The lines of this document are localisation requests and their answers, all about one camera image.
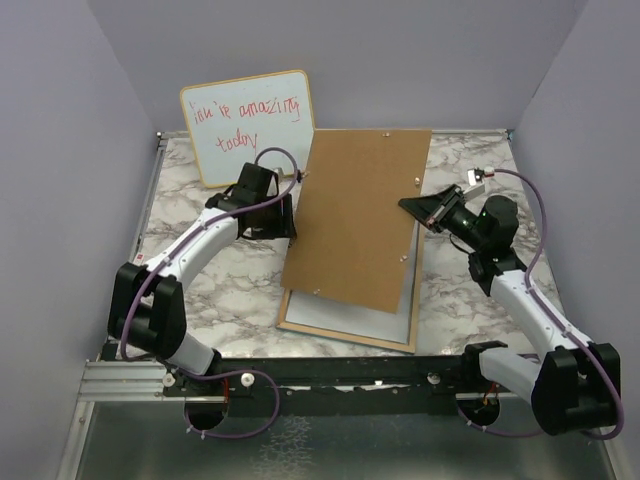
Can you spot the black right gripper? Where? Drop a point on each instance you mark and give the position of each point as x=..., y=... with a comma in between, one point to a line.
x=434, y=209

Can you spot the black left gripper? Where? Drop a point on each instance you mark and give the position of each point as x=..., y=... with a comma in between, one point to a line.
x=284, y=225

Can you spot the brown frame backing board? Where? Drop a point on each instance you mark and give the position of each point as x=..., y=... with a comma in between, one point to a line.
x=353, y=238

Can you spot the colourful balloon photo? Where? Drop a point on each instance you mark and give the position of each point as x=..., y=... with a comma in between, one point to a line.
x=350, y=320

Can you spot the wooden picture frame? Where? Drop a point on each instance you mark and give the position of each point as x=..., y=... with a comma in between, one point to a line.
x=350, y=335

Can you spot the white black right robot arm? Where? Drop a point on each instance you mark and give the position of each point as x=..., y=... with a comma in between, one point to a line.
x=575, y=385

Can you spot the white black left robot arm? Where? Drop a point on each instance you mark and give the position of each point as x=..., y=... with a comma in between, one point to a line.
x=148, y=314

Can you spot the yellow framed whiteboard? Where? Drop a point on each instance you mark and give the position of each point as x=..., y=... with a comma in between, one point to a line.
x=231, y=122

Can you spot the small white cardboard box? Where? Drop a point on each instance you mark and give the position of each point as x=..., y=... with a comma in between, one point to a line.
x=140, y=259

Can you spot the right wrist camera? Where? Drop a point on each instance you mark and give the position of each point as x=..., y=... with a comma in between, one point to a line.
x=476, y=179

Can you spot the aluminium table edge rail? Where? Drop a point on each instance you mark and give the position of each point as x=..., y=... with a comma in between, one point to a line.
x=150, y=200

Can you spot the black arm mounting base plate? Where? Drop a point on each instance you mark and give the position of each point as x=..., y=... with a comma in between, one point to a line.
x=335, y=386

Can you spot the front aluminium rail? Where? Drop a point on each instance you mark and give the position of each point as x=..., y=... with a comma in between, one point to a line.
x=119, y=380

